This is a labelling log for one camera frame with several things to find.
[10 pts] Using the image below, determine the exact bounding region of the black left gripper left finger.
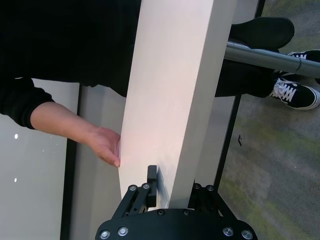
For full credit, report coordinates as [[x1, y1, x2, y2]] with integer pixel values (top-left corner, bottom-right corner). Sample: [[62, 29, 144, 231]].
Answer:
[[117, 164, 159, 216]]

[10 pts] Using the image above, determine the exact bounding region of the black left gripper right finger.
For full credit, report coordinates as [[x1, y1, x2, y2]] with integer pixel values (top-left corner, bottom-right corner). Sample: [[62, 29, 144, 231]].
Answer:
[[187, 182, 227, 217]]

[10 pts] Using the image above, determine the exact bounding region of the white rolling pedestal table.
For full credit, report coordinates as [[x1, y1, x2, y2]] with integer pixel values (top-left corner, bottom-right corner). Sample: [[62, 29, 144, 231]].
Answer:
[[117, 0, 320, 212]]

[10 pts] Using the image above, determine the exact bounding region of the person right forearm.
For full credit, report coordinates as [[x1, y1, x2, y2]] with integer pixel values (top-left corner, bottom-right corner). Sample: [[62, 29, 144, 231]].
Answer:
[[29, 101, 101, 149]]

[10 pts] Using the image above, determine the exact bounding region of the person right hand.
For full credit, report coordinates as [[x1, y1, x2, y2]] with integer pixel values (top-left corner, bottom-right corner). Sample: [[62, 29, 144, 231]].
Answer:
[[89, 126, 122, 168]]

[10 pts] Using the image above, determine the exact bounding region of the black white-laced sneaker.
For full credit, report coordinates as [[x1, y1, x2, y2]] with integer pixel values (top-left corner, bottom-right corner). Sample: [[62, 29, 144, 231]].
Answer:
[[286, 49, 320, 62], [269, 76, 320, 111]]

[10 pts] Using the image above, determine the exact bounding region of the person torso in black clothes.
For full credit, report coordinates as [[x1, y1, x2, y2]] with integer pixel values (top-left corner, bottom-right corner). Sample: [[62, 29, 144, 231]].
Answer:
[[0, 0, 277, 130]]

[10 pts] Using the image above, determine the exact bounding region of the black wall trim strip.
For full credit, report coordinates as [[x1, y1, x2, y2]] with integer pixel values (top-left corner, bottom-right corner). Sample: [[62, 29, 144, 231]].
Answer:
[[60, 83, 81, 240]]

